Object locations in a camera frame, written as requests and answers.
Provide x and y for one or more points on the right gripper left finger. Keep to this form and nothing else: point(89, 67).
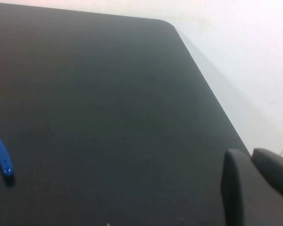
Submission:
point(233, 188)

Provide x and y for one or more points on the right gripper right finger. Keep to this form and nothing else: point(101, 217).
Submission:
point(276, 174)

